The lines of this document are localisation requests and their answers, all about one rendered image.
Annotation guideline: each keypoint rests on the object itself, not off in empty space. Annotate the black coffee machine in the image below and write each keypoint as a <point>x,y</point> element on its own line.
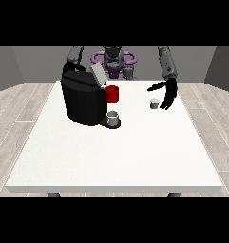
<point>83,98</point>

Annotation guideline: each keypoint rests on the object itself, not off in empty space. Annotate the dark table leg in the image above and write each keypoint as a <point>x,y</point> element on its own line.
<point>174,195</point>
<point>53,195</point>

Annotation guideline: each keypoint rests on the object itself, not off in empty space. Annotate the pale grey machine lid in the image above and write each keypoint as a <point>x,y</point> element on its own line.
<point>99,73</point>

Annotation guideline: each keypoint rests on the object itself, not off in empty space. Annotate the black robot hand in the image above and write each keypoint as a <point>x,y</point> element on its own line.
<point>71,66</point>
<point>169,91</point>

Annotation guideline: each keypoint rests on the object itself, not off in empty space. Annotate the small grey coffee pod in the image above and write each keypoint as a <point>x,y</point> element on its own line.
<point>154,103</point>

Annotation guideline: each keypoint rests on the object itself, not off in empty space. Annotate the small grey cup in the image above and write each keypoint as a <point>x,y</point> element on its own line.
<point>113,118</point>

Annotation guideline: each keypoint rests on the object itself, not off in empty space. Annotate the red pod holder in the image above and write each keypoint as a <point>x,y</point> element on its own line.
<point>112,94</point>

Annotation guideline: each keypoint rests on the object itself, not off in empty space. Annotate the grey robot trunk purple rings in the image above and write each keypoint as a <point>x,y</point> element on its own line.
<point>113,62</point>

